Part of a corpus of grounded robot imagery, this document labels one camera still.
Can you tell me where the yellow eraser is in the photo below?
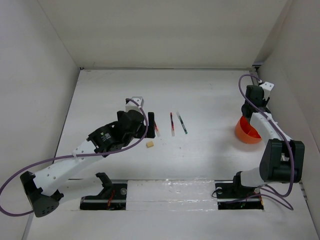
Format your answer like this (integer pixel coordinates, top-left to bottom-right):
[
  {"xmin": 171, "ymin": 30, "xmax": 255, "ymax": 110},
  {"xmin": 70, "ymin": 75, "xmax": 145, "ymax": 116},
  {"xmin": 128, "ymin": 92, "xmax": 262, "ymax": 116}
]
[{"xmin": 146, "ymin": 141, "xmax": 154, "ymax": 148}]

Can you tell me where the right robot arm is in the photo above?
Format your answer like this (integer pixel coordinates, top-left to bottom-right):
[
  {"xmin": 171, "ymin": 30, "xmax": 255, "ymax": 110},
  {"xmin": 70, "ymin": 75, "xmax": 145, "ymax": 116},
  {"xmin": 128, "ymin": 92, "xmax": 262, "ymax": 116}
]
[{"xmin": 231, "ymin": 82, "xmax": 305, "ymax": 197}]

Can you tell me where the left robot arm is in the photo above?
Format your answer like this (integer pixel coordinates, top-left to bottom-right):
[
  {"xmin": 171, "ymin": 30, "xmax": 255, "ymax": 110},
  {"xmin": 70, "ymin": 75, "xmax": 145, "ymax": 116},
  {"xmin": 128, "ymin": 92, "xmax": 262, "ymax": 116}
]
[{"xmin": 20, "ymin": 109, "xmax": 156, "ymax": 218}]

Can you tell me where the green pen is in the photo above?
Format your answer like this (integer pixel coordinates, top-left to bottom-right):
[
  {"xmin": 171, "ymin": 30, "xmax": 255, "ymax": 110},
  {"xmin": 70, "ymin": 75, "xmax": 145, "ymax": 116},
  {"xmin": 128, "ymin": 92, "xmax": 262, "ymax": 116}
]
[{"xmin": 176, "ymin": 111, "xmax": 188, "ymax": 135}]

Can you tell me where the orange round organizer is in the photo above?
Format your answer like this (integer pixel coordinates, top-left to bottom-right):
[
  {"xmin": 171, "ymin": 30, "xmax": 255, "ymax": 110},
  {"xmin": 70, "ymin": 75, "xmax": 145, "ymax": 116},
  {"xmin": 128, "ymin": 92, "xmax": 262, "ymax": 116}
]
[{"xmin": 234, "ymin": 116, "xmax": 262, "ymax": 145}]

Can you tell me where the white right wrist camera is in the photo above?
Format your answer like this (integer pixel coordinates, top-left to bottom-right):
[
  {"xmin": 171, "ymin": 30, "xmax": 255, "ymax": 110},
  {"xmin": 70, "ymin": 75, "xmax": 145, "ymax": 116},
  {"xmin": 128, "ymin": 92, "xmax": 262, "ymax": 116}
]
[{"xmin": 259, "ymin": 81, "xmax": 275, "ymax": 100}]

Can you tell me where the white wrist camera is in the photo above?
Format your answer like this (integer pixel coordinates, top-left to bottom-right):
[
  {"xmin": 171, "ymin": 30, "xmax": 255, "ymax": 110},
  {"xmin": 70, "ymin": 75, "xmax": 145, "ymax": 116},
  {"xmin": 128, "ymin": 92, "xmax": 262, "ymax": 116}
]
[
  {"xmin": 259, "ymin": 81, "xmax": 275, "ymax": 100},
  {"xmin": 125, "ymin": 96, "xmax": 144, "ymax": 113}
]

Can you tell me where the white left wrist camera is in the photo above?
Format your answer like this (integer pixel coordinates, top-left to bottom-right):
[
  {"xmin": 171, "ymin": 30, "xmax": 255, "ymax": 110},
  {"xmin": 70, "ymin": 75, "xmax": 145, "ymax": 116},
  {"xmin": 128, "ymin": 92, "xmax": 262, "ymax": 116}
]
[{"xmin": 125, "ymin": 96, "xmax": 144, "ymax": 113}]

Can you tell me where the aluminium side rail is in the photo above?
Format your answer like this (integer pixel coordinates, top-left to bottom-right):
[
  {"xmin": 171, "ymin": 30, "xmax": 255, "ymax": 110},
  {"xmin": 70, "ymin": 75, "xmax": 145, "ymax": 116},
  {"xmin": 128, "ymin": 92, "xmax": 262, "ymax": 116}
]
[{"xmin": 249, "ymin": 64, "xmax": 261, "ymax": 78}]

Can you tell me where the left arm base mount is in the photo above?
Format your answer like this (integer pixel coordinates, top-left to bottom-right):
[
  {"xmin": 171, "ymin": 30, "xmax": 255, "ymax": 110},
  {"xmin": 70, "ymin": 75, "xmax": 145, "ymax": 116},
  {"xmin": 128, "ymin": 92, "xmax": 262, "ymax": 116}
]
[{"xmin": 79, "ymin": 172, "xmax": 128, "ymax": 211}]

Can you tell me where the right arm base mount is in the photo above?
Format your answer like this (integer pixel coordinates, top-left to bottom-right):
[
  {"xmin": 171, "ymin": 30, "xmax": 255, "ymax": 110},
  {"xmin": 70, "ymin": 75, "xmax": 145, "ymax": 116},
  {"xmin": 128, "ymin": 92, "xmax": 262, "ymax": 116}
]
[{"xmin": 211, "ymin": 180, "xmax": 264, "ymax": 210}]

